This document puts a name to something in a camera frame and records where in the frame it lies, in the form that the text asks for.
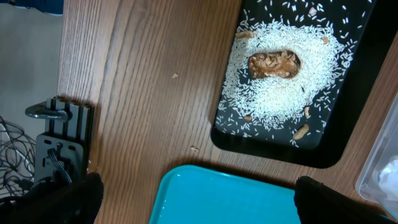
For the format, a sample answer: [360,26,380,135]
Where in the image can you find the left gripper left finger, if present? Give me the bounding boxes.
[1,172,104,224]

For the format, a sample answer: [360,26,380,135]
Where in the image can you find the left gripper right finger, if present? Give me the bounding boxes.
[294,176,394,224]

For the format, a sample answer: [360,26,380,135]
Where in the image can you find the white napkin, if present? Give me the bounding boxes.
[379,156,397,201]

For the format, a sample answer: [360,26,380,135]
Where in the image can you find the brown food piece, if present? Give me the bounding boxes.
[248,50,301,79]

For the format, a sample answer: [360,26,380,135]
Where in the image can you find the rice food waste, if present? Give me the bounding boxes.
[220,1,353,129]

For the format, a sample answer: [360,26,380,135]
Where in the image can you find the clear plastic bin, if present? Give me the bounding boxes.
[355,98,397,218]

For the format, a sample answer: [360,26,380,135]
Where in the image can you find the teal serving tray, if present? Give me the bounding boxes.
[150,165,300,224]

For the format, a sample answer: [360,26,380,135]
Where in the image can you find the black rectangular tray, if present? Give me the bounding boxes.
[210,0,397,168]

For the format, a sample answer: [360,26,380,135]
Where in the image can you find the black metal clamp mount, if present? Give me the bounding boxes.
[25,97,95,185]

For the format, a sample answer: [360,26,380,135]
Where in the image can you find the tangled black floor cables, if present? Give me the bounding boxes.
[0,114,37,200]

